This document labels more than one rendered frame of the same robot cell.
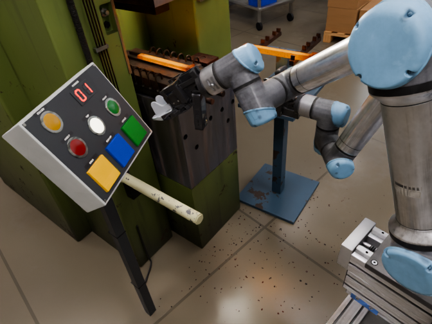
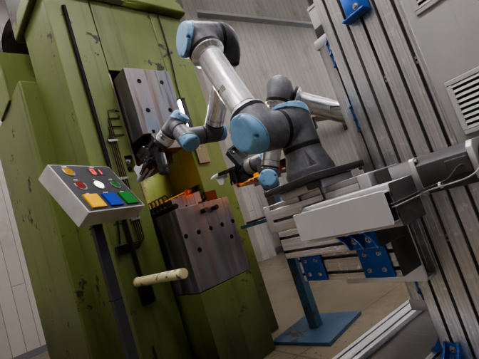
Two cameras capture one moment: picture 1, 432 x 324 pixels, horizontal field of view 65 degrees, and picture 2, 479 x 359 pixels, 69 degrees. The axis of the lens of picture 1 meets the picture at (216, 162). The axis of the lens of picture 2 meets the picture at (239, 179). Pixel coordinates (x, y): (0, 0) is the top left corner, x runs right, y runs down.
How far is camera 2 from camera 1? 108 cm
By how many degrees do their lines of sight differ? 46
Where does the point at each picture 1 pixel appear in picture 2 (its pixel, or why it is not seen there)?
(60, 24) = (97, 161)
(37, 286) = not seen: outside the picture
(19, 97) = (74, 241)
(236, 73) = (170, 122)
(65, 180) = (67, 199)
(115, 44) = (134, 179)
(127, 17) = (159, 191)
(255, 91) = (181, 127)
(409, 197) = (222, 92)
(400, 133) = (205, 67)
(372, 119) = not seen: hidden behind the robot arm
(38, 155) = (54, 184)
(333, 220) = not seen: hidden behind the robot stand
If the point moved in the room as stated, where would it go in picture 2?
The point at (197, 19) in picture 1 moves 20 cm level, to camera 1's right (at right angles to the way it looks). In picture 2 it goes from (200, 174) to (229, 165)
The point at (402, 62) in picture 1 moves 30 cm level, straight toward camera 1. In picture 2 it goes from (184, 35) to (98, 6)
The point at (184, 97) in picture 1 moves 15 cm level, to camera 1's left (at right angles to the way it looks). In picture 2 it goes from (149, 152) to (116, 163)
